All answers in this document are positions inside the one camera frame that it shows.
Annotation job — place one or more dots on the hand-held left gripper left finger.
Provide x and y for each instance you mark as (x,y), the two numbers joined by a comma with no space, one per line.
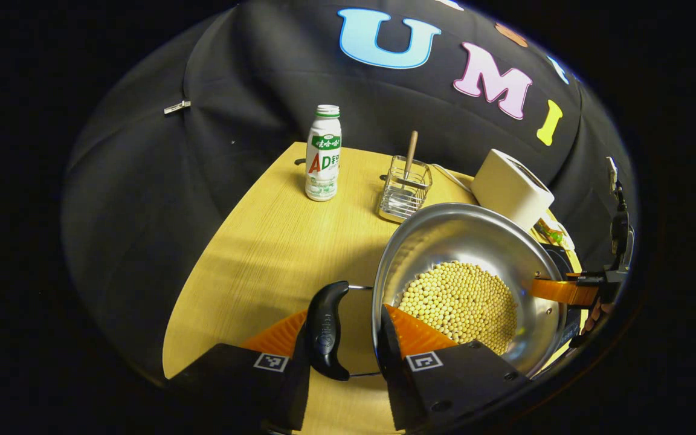
(290,386)

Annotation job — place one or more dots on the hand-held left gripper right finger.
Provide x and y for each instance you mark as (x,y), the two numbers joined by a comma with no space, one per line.
(393,374)

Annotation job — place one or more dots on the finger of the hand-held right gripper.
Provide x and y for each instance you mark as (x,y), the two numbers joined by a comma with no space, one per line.
(562,292)

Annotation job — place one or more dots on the black induction cooktop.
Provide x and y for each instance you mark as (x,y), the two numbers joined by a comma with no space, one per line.
(560,261)

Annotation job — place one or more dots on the stainless steel pot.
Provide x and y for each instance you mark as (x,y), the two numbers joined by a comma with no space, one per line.
(475,235)

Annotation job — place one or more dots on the sandwich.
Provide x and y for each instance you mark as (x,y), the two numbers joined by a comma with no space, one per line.
(553,232)

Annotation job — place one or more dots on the pile of soybeans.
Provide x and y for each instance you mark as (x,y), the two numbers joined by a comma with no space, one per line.
(463,302)

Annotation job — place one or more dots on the white toaster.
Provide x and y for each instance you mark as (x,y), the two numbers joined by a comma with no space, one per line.
(508,187)

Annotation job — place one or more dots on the white drink bottle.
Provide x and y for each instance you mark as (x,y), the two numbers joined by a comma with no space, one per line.
(324,163)

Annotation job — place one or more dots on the black backdrop cloth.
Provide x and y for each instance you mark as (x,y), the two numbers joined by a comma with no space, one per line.
(142,193)

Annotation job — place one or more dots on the metal cloth clip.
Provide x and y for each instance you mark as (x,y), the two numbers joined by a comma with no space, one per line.
(177,107)

